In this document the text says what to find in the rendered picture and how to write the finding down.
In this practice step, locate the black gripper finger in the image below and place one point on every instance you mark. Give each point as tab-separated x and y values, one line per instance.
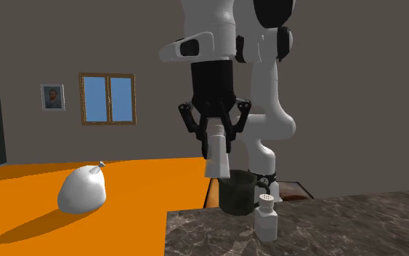
240	118
191	122

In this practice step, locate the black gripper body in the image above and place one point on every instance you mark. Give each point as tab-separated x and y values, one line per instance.
212	83

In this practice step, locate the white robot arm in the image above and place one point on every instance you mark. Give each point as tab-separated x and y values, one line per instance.
266	92

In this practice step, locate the dark green mug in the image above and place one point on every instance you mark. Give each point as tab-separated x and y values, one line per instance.
236	195

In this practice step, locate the brown robot stand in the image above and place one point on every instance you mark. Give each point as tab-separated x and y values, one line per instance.
296	191

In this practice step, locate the wooden framed window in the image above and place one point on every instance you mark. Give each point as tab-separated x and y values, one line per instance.
96	99

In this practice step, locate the white shaker bottle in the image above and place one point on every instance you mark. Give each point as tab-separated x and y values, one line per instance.
265	223

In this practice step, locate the white knotted bag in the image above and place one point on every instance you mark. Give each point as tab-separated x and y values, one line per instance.
82	191

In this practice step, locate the framed portrait picture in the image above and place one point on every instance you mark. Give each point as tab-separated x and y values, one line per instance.
52	97

